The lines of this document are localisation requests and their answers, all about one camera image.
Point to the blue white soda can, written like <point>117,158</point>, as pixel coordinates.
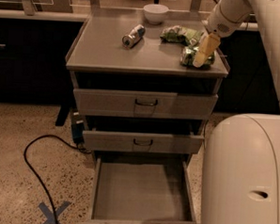
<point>135,35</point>

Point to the grey drawer cabinet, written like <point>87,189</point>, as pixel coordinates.
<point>98,60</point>

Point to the grey drawer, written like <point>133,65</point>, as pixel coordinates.
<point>141,142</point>
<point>141,191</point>
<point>144,104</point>

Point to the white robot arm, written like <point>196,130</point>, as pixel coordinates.
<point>241,167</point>

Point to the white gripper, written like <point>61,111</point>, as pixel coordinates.
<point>220,23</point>

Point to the bottom grey drawer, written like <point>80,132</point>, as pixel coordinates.
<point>141,191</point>

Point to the white ceramic bowl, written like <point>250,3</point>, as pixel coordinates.
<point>155,14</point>

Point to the blue tape cross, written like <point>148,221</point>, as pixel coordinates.
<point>53,217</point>

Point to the green crumpled chip bag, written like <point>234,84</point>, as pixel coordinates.
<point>181,34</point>

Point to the middle grey drawer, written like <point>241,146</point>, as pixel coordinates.
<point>141,142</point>

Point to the top grey drawer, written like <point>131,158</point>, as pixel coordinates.
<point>144,104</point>

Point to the blue power box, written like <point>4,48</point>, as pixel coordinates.
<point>77,128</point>

